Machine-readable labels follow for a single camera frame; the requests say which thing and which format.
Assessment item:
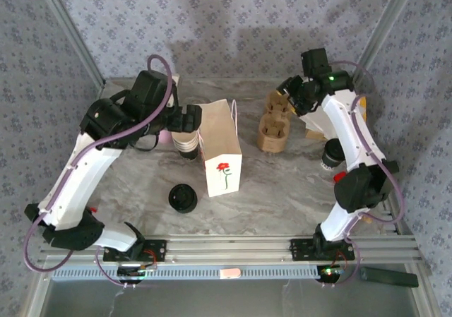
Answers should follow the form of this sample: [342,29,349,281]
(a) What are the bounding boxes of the brown pulp cup carrier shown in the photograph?
[259,90,295,145]

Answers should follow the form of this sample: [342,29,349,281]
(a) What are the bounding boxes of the black plastic cup lid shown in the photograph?
[323,138,349,166]

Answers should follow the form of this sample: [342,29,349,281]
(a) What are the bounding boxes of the nested white paper cups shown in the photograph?
[172,131,201,162]

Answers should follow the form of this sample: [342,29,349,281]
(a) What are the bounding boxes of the black paper coffee cup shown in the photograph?
[320,154,336,173]

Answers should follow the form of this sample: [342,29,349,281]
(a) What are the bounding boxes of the printed paper takeout bag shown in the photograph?
[195,99,244,198]

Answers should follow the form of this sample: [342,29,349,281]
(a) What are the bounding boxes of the black cup lids pile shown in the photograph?
[168,184,198,214]

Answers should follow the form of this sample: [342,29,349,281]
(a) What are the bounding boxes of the white paper napkins pile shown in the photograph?
[299,111,329,134]

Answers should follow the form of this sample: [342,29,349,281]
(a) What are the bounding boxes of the pink stirrer holder cup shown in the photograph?
[157,128,174,145]

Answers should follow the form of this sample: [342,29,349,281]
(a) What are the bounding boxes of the yellow paper envelopes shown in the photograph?
[355,95,368,134]

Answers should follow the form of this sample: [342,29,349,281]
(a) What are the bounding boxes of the brown pulp cup carriers stack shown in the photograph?
[256,96,295,154]

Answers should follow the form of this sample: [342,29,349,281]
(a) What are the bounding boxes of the small circuit board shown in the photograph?
[316,264,345,285]
[117,264,158,285]

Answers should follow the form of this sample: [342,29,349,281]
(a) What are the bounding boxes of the pink white label tag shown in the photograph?
[218,267,243,280]

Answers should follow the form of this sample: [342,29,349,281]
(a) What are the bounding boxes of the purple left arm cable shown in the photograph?
[23,54,174,289]

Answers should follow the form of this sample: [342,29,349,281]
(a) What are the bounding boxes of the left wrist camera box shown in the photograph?
[165,73,181,108]

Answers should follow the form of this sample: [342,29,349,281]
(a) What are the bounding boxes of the aluminium frame post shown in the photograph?
[37,0,107,87]
[352,0,421,85]

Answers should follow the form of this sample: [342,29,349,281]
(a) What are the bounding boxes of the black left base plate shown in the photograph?
[102,239,167,263]

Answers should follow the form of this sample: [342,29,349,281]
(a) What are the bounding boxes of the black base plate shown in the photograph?
[102,239,167,263]
[290,238,355,261]

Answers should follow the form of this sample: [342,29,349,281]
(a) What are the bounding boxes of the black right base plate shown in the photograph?
[290,238,355,261]

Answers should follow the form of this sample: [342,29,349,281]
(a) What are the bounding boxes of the grey slotted cable duct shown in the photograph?
[51,264,321,281]

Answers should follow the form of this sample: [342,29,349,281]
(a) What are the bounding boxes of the black flat handle bar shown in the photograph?
[359,266,420,289]

